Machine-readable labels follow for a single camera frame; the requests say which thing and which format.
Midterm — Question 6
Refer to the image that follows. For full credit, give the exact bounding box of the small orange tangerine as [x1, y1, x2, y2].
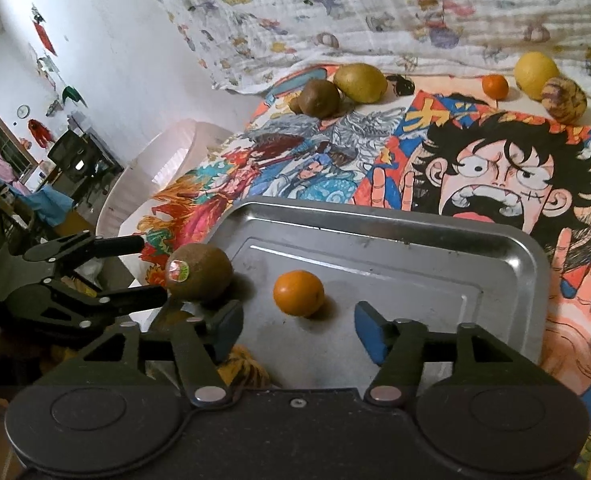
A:
[272, 270, 326, 318]

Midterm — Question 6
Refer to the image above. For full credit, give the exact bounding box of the kiwi with sticker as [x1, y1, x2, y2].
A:
[165, 243, 233, 301]

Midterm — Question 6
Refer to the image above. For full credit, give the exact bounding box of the striped pepino melon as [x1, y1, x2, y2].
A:
[216, 344, 271, 389]
[542, 76, 587, 125]

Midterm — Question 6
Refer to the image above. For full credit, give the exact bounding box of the anime colouring poster mat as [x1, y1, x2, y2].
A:
[132, 74, 591, 479]

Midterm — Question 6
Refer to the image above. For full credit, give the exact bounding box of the yellow lemon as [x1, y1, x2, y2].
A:
[513, 51, 560, 101]

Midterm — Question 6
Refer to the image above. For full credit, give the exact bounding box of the cartoon print white cloth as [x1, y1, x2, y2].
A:
[155, 0, 591, 97]

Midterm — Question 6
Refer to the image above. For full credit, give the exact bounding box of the large brown kiwi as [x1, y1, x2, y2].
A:
[297, 79, 341, 119]

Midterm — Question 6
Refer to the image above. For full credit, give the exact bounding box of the black office chair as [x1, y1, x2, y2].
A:
[46, 130, 123, 203]

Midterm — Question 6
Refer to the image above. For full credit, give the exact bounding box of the green-yellow pear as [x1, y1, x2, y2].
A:
[333, 63, 388, 104]

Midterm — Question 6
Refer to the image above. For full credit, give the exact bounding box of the metal baking tray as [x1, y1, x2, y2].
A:
[207, 197, 549, 389]

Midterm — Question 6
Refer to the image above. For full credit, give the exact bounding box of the small brown kiwi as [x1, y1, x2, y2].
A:
[289, 96, 303, 115]

